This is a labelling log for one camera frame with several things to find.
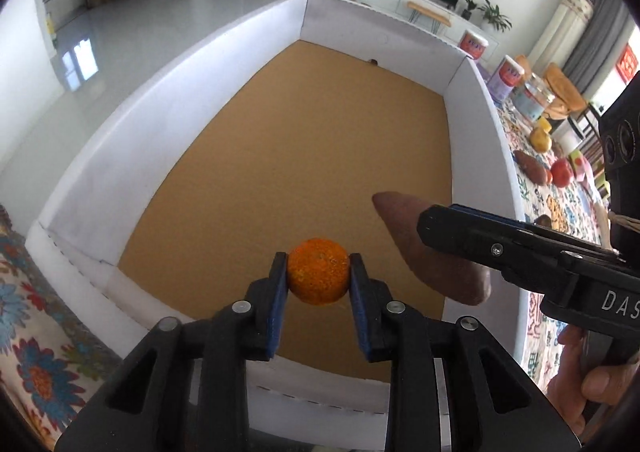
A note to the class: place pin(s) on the red apple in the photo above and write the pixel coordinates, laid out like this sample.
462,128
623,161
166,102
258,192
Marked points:
562,172

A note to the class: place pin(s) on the dark brown mangosteen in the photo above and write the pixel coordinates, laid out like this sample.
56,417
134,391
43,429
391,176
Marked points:
542,221

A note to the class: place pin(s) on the white canister red label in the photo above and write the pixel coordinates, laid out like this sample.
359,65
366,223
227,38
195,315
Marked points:
473,45
507,79

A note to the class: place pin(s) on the white standing air conditioner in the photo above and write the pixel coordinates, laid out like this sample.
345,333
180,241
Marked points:
560,29

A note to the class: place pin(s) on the orange tangerine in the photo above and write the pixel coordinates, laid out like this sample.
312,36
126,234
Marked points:
318,272

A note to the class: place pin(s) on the wooden bench with metal legs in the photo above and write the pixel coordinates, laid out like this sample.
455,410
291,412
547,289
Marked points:
430,11

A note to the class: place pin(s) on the clear glass jar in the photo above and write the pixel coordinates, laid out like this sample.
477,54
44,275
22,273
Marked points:
534,99

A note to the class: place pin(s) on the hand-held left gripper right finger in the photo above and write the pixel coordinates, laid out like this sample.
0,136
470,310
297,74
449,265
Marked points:
359,312

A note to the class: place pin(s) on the reddish brown sweet potato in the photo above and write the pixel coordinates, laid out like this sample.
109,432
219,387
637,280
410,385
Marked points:
531,166
400,219

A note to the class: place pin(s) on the small green potted plant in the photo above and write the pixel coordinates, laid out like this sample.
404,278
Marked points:
470,9

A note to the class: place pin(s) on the person's right hand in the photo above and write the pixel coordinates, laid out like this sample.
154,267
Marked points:
600,387

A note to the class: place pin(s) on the yellow round fruit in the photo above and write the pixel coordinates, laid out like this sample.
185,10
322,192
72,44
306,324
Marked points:
541,139

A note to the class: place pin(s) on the woven patterned tablecloth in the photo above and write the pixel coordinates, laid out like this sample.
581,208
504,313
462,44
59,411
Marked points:
537,357

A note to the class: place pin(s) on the floral printed cloth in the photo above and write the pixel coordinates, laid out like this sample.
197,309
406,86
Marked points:
35,332

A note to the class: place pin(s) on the dark wooden chair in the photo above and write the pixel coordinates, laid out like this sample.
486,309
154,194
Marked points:
592,129

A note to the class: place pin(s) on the yellow block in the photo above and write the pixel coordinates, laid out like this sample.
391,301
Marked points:
544,123

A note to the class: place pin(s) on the red window decoration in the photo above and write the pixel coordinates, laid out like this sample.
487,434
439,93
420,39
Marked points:
628,62

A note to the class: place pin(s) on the leafy green potted plant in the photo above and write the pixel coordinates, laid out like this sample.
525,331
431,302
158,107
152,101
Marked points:
496,16

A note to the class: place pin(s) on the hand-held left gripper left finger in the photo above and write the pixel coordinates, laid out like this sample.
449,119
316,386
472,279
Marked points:
280,302

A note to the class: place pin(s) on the green pink packet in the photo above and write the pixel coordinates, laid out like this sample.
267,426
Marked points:
580,165

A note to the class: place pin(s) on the grey curtain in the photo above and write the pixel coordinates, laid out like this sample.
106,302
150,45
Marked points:
597,36

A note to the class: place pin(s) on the white box with cork base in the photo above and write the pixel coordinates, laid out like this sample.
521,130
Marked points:
300,156

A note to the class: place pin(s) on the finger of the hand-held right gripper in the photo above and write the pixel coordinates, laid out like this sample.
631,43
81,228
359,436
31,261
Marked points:
500,218
470,237

